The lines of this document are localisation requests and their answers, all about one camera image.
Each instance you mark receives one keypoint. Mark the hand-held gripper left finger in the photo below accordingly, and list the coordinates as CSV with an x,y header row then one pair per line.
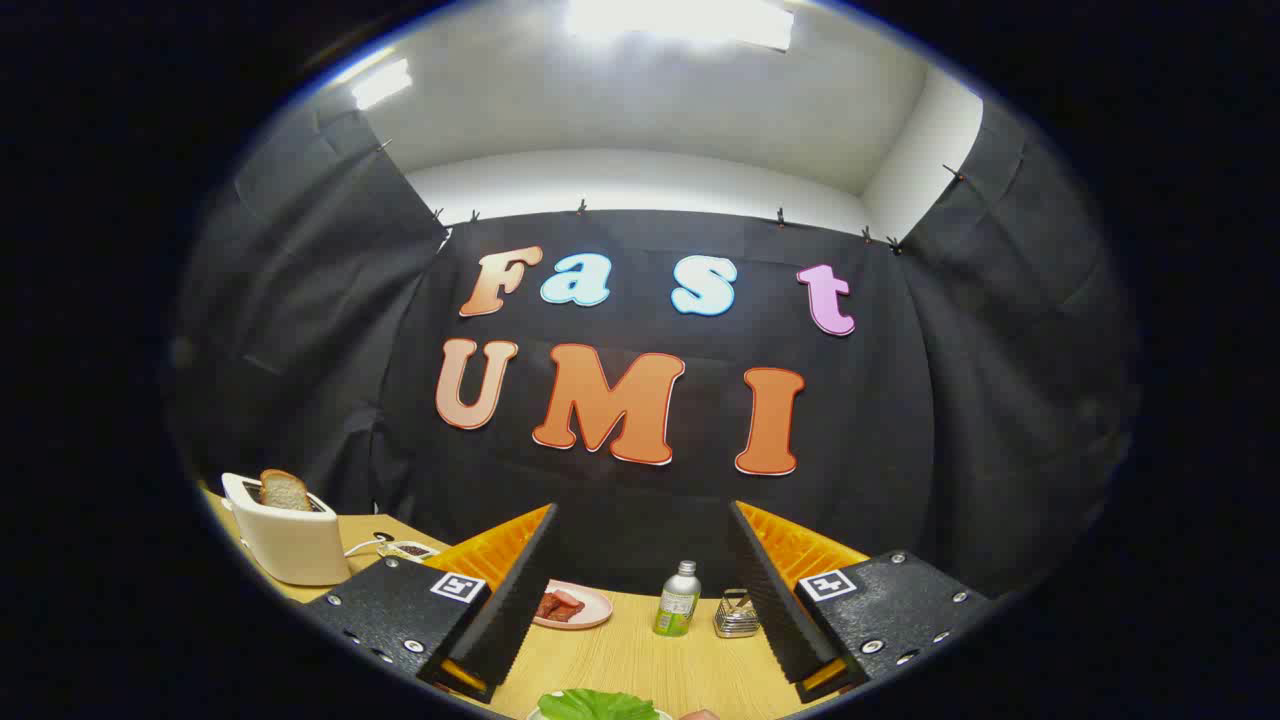
x,y
520,590

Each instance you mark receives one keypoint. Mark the large ceiling light panel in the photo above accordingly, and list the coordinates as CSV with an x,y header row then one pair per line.
x,y
680,20

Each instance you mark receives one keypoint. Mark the green label metal bottle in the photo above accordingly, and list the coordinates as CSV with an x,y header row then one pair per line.
x,y
677,605

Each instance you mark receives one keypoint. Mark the white square plate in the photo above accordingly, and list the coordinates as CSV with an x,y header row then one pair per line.
x,y
534,715

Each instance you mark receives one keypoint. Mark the white toaster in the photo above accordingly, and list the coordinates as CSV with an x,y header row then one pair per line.
x,y
295,550

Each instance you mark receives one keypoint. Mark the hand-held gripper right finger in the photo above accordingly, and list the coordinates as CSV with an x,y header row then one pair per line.
x,y
775,600

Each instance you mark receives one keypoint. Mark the black backdrop cloth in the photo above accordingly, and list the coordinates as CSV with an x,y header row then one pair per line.
x,y
620,500

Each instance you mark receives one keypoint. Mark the pink plate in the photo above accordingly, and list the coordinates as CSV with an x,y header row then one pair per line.
x,y
597,610

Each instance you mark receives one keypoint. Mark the small ceiling light panel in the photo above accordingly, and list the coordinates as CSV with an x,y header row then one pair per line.
x,y
382,84

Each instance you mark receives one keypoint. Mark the white divided snack tray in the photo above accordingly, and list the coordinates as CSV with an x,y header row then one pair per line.
x,y
410,550

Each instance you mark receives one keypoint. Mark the green lettuce leaf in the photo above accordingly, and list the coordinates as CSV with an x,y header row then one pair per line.
x,y
595,704

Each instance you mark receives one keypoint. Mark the plain bread slice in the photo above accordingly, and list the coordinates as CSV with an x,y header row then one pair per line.
x,y
284,492

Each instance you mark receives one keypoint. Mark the red sausage piece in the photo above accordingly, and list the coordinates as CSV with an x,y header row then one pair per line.
x,y
566,597

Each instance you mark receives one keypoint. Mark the brown meat pieces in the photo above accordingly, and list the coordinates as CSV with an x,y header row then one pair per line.
x,y
556,608

